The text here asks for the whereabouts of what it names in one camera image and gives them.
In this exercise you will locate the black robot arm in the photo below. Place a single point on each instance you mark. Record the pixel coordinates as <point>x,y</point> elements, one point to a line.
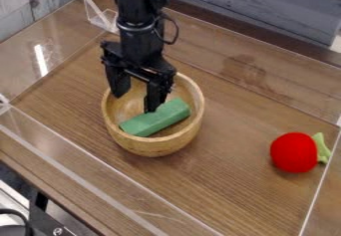
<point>141,12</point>

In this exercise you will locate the green rectangular block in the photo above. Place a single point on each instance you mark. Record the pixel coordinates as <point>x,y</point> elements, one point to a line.
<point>146,124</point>

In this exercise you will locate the red plush tomato toy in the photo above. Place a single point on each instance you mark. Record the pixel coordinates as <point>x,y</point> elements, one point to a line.
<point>296,151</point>

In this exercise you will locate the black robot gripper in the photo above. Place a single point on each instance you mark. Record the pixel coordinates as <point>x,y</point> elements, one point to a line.
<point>137,57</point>

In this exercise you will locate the light wooden bowl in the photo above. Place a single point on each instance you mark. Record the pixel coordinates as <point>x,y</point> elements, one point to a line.
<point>160,133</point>

